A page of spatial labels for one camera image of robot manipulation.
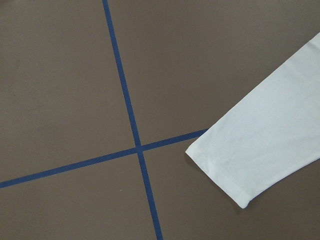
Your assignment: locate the white printed t-shirt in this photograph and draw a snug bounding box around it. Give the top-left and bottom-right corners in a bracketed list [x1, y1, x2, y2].
[186, 35, 320, 208]

